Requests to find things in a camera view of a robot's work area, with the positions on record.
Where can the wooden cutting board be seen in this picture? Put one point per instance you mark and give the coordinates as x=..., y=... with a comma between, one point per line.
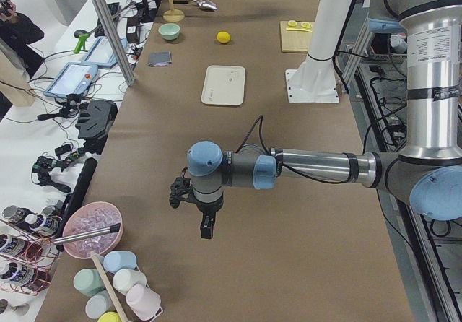
x=295, y=42

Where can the aluminium frame post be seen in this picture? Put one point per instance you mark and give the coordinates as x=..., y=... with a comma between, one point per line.
x=106, y=20

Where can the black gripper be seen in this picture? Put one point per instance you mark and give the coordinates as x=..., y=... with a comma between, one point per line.
x=206, y=209

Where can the pink cup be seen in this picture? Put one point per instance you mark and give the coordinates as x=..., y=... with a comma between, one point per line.
x=145, y=302

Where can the pink bowl of ice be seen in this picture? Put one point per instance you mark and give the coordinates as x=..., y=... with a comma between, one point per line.
x=91, y=217

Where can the metal scoop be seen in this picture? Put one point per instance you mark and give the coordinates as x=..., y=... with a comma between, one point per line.
x=206, y=5

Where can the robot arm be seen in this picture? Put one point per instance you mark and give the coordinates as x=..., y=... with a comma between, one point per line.
x=425, y=174

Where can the yellow plastic knife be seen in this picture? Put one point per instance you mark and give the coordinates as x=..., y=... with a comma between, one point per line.
x=294, y=29

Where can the blue cup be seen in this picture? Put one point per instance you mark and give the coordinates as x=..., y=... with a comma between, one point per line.
x=116, y=260

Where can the wooden cup rack pole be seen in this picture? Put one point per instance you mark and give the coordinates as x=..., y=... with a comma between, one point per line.
x=119, y=309

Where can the white rabbit tray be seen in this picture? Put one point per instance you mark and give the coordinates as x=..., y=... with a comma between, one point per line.
x=224, y=85

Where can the metal tongs in bowl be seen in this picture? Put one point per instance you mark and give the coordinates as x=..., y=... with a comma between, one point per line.
x=86, y=235

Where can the yellow cup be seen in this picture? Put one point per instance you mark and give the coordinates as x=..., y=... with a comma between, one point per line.
x=110, y=316

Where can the yellow lemon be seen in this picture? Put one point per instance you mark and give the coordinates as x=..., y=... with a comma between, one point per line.
x=223, y=37

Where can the mint green bowl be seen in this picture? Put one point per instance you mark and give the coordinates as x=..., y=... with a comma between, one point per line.
x=169, y=31

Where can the green handheld scanner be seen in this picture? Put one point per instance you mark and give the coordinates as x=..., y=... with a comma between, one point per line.
x=81, y=36

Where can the green cup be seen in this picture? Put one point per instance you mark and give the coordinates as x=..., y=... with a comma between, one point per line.
x=88, y=282

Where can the copper wire bottle rack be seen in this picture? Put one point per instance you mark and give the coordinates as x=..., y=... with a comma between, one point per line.
x=27, y=253

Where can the cream cup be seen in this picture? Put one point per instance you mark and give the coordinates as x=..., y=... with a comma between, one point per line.
x=125, y=279

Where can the white camera stand pillar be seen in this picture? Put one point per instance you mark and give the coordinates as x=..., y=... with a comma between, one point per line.
x=314, y=81

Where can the grey cup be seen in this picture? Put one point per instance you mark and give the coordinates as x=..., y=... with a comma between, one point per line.
x=99, y=304

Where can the grey folded cloth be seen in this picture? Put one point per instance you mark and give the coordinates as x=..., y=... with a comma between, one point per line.
x=162, y=58

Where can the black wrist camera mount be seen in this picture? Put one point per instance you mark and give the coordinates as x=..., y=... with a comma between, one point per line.
x=181, y=190

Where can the teach pendant tablet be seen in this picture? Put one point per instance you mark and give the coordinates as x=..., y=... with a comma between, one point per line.
x=101, y=54
x=74, y=79

